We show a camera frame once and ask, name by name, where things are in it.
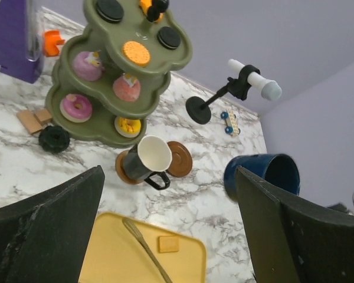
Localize purple box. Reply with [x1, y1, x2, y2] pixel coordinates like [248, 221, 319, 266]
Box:
[0, 0, 44, 84]

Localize dark blue mug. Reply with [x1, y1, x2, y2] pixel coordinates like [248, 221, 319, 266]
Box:
[224, 153, 300, 202]

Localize yellow serving tray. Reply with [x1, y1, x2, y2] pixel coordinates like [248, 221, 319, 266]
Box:
[79, 212, 207, 283]

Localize black ridged knob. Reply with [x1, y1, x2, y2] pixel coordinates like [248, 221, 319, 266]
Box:
[38, 126, 70, 154]

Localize black patterned sandwich cookie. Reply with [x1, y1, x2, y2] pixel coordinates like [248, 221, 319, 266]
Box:
[96, 0, 124, 23]

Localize small orange plastic piece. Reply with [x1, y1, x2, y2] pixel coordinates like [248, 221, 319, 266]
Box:
[43, 29, 65, 57]

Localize orange fish cookie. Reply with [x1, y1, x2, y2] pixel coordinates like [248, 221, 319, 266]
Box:
[139, 0, 169, 22]

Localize black lamp white bulb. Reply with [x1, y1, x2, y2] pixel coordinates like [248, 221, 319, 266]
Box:
[185, 59, 282, 124]

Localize yellow frosted donut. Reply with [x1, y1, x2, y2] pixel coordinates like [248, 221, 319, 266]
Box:
[114, 117, 142, 138]

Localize rectangular beige biscuit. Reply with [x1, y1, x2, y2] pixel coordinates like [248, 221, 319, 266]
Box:
[158, 236, 179, 254]

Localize metal serving tongs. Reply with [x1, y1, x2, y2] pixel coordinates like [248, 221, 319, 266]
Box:
[122, 218, 172, 283]

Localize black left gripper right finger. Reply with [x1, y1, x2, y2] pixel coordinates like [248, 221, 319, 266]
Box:
[235, 166, 354, 282]

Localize green tiered cake stand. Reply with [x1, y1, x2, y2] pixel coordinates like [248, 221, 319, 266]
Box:
[45, 1, 192, 148]

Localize pink frosted donut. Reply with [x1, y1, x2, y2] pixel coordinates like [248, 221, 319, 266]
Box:
[60, 94, 93, 123]

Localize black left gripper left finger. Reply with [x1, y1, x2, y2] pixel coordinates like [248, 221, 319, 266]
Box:
[0, 166, 105, 282]

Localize small wooden block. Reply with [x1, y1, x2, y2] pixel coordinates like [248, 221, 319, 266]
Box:
[16, 108, 53, 134]

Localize pink snowball cake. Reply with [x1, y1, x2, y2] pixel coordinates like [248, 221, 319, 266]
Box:
[113, 74, 141, 102]

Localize light wooden coaster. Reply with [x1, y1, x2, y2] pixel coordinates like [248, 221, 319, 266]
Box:
[115, 150, 143, 185]

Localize purple snowball cake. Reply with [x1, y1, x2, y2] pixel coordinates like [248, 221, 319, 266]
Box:
[73, 51, 105, 81]

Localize toy car blue wheels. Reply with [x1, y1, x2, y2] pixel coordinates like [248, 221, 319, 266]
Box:
[220, 109, 241, 136]

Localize black cream mug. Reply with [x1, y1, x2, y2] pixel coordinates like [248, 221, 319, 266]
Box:
[122, 135, 172, 190]

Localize round orange biscuit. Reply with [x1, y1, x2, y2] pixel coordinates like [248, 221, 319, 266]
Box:
[122, 41, 151, 67]

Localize dark wooden coaster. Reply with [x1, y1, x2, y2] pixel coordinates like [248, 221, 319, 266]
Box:
[166, 141, 193, 177]

